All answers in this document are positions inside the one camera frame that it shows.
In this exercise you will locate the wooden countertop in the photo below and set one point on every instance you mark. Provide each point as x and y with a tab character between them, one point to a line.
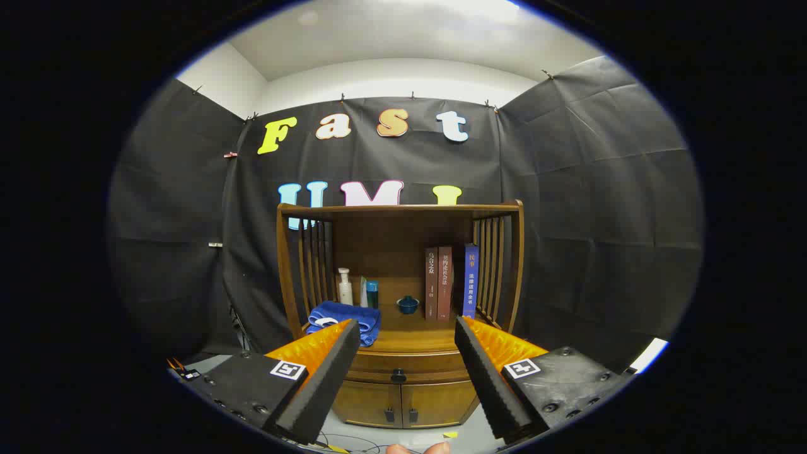
416	334

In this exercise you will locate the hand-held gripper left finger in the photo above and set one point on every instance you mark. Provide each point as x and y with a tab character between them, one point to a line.
328	372

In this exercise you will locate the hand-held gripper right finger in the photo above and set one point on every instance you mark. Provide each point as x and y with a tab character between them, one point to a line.
485	372

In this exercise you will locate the reddish brown book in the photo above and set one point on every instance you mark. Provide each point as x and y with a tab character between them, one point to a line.
445	284

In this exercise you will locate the white pump bottle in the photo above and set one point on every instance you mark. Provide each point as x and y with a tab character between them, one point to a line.
345	291

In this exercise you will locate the dark blue lidded teacup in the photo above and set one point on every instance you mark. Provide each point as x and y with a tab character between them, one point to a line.
408	306

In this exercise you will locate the teal bottle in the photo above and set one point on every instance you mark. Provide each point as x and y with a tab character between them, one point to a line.
372	296

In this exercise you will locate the dark brown book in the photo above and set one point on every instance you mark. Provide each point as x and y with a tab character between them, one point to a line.
432	284

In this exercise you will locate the wooden cabinet door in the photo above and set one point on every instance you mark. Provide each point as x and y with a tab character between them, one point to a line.
435	403
365	403

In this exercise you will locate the wooden cabinet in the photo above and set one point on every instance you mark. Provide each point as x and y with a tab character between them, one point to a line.
391	239

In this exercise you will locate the blue book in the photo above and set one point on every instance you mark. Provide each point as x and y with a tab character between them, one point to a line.
471	284

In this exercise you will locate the folded blue towel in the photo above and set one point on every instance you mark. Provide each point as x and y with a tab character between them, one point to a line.
347	313

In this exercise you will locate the wooden drawer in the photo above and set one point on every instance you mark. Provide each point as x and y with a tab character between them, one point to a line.
429	366

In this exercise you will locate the white tube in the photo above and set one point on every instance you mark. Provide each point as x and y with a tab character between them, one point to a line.
363	296

